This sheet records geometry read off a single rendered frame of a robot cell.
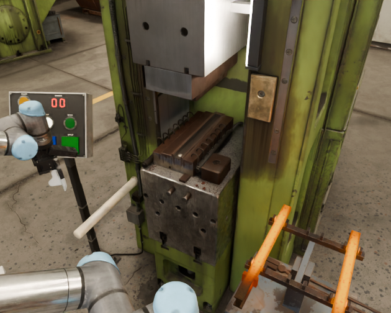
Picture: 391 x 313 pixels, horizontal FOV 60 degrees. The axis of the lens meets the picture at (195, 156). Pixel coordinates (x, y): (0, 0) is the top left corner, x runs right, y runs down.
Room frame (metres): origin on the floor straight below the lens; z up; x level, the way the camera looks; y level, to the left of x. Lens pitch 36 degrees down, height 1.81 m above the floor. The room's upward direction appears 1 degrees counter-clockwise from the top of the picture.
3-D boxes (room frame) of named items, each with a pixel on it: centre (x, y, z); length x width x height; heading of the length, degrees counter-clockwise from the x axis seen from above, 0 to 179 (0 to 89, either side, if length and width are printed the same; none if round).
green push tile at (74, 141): (1.21, 0.54, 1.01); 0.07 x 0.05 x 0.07; 86
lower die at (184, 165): (1.33, 0.00, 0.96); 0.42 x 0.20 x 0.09; 151
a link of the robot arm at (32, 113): (1.04, 0.57, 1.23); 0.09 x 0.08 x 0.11; 134
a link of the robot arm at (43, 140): (1.04, 0.56, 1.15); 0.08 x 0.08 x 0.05
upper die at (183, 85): (1.33, 0.00, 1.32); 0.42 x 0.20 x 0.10; 151
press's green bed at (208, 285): (1.31, -0.06, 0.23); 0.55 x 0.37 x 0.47; 151
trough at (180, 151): (1.31, -0.02, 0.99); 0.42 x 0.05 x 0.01; 151
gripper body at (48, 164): (1.04, 0.57, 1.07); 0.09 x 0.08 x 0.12; 126
